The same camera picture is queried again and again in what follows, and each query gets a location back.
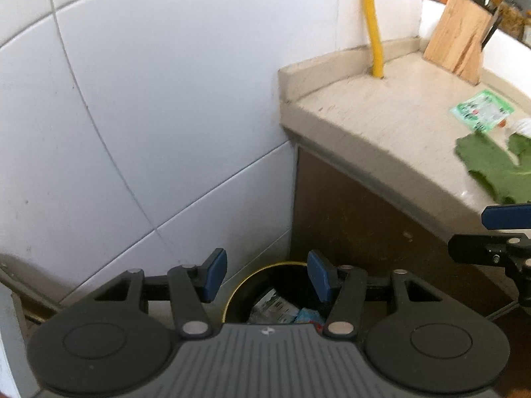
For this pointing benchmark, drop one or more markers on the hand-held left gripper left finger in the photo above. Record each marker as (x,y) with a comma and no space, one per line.
(213,273)

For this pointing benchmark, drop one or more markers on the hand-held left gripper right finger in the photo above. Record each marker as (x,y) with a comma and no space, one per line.
(319,275)

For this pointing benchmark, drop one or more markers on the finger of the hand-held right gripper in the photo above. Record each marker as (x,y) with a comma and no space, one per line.
(506,215)
(473,248)

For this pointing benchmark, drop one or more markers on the red and blue carton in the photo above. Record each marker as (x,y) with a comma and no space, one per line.
(309,316)

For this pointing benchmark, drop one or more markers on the black yellow rimmed trash bin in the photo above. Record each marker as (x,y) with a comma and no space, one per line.
(257,282)

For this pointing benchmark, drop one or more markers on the large green leaf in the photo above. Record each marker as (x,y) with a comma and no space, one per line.
(489,166)

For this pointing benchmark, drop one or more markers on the green plastic packet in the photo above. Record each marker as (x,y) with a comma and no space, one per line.
(481,110)

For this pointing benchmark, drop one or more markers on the wooden knife block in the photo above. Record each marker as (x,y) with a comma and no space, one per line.
(454,37)

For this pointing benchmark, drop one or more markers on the black scissors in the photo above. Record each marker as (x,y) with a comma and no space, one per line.
(493,29)

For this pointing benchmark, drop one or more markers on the dark lidded pickle jar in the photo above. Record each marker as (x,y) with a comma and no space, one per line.
(512,18)

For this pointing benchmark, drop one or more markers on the yellow pipe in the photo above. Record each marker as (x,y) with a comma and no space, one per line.
(371,20)

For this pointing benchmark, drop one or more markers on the steel rail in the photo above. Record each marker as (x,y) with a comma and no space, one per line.
(25,282)

